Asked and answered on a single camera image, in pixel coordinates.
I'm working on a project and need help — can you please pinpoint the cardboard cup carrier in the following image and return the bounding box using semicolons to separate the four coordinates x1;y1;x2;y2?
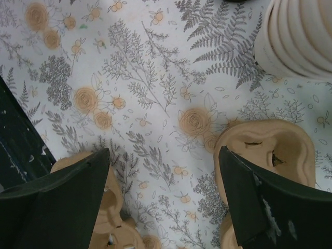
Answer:
50;151;146;249
214;119;316;248

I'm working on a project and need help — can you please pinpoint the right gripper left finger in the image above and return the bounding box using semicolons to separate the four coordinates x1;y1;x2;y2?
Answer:
1;148;110;248

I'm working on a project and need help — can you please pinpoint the stack of paper cups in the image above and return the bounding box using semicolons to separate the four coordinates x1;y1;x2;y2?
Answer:
254;1;331;81

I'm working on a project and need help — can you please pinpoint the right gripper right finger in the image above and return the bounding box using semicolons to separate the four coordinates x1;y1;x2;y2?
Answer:
218;147;331;248

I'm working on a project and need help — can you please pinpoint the floral table mat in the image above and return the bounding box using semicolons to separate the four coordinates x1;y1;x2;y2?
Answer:
1;1;331;248

